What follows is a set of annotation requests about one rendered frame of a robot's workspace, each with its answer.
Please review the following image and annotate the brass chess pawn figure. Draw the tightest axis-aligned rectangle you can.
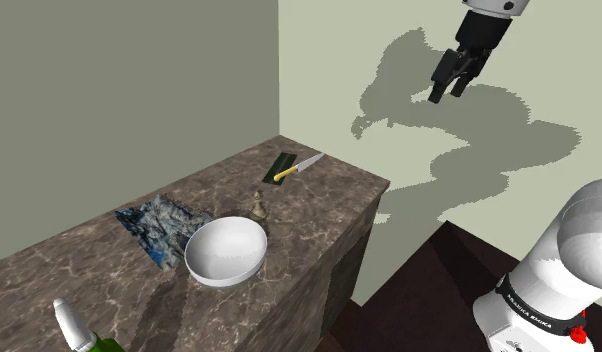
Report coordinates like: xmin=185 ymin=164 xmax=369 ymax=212
xmin=248 ymin=189 xmax=270 ymax=222

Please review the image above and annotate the green bottle with white cap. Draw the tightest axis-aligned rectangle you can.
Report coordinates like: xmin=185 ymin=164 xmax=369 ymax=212
xmin=52 ymin=297 xmax=127 ymax=352

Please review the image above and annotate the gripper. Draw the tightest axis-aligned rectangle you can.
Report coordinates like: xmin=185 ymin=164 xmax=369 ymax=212
xmin=427 ymin=9 xmax=514 ymax=105

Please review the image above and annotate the yellow-handled knife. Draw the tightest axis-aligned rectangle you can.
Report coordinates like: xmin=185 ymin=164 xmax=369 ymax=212
xmin=273 ymin=152 xmax=326 ymax=183

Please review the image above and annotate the blue grey crumpled cloth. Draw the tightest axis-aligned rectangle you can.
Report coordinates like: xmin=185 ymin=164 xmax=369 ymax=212
xmin=114 ymin=194 xmax=215 ymax=270

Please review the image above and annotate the dark green flat mat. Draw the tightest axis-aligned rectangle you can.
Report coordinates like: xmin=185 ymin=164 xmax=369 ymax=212
xmin=261 ymin=151 xmax=298 ymax=185

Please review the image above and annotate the white bowl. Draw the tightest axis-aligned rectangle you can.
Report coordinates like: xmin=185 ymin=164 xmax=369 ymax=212
xmin=183 ymin=216 xmax=269 ymax=288

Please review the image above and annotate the brown marble counter cabinet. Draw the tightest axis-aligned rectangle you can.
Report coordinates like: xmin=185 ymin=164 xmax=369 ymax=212
xmin=0 ymin=134 xmax=391 ymax=352

